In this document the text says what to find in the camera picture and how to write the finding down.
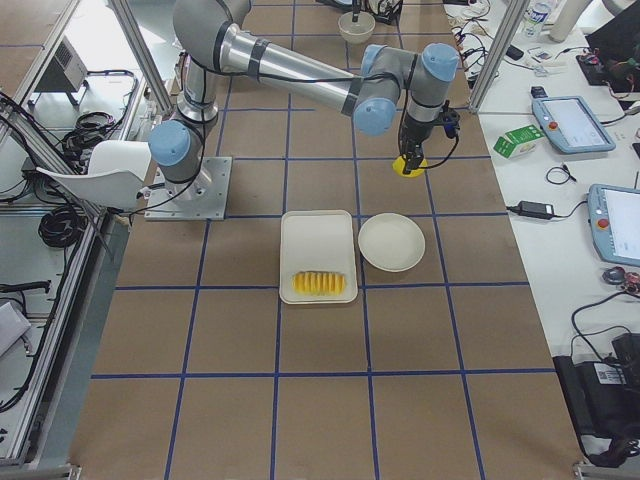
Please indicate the teach pendant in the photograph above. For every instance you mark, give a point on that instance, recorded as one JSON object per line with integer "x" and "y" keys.
{"x": 570, "y": 125}
{"x": 614, "y": 223}

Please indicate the yellow lemon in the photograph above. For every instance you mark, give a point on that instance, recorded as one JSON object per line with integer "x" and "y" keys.
{"x": 399, "y": 166}

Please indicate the teach pendant far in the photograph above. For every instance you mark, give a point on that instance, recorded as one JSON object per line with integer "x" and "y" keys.
{"x": 570, "y": 125}

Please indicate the green white box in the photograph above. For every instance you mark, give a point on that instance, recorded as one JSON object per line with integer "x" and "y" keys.
{"x": 518, "y": 142}

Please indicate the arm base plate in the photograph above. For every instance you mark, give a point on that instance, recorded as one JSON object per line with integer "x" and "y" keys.
{"x": 205, "y": 199}

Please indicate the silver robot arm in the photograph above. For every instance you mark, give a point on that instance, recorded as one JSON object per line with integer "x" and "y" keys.
{"x": 210, "y": 33}

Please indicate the black power adapter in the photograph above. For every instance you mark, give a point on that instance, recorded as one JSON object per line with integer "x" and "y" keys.
{"x": 536, "y": 210}

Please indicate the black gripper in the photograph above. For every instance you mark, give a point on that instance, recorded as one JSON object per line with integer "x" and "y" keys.
{"x": 414, "y": 133}

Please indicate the white chair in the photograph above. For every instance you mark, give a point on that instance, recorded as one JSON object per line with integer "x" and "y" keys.
{"x": 116, "y": 172}

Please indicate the teach pendant near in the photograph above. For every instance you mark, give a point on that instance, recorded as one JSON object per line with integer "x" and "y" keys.
{"x": 614, "y": 223}

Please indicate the white bowl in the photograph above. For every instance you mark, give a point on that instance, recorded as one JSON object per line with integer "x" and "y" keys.
{"x": 359, "y": 31}

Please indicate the white rectangular tray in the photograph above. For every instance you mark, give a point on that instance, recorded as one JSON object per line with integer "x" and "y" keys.
{"x": 319, "y": 240}

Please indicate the white round plate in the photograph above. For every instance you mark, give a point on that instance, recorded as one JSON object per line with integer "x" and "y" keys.
{"x": 391, "y": 242}

